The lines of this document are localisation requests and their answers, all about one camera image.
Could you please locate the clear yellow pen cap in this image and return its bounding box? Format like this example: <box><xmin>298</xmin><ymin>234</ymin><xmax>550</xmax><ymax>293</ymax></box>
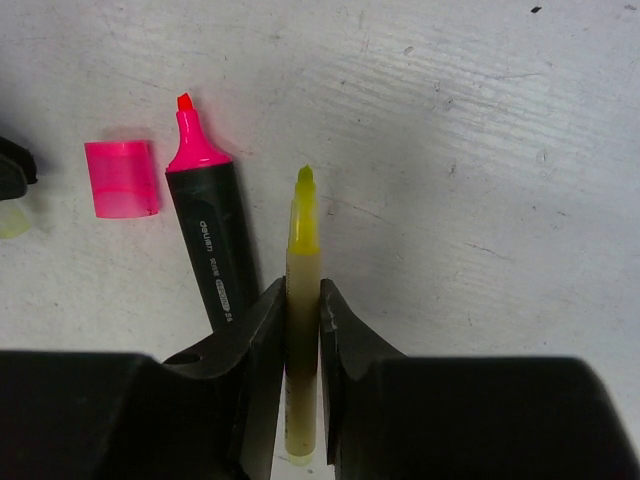
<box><xmin>0</xmin><ymin>201</ymin><xmax>30</xmax><ymax>239</ymax></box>

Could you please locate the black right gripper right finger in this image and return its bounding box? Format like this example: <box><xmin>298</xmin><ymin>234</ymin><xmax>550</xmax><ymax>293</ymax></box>
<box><xmin>320</xmin><ymin>279</ymin><xmax>639</xmax><ymax>479</ymax></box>

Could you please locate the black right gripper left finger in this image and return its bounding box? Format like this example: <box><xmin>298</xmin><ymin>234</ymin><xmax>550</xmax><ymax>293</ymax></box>
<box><xmin>1</xmin><ymin>280</ymin><xmax>285</xmax><ymax>479</ymax></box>

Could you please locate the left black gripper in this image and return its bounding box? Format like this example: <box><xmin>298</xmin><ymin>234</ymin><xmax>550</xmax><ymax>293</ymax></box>
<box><xmin>0</xmin><ymin>137</ymin><xmax>37</xmax><ymax>201</ymax></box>

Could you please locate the yellow highlighter pen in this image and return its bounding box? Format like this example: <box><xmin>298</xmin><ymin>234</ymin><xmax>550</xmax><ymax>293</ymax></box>
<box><xmin>285</xmin><ymin>165</ymin><xmax>321</xmax><ymax>466</ymax></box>

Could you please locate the black pink highlighter body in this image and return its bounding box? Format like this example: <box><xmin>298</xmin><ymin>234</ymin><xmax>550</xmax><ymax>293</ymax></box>
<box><xmin>165</xmin><ymin>93</ymin><xmax>260</xmax><ymax>331</ymax></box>

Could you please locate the pink highlighter cap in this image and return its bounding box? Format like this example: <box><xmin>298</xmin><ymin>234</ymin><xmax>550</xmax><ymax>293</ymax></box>
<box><xmin>84</xmin><ymin>140</ymin><xmax>160</xmax><ymax>219</ymax></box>

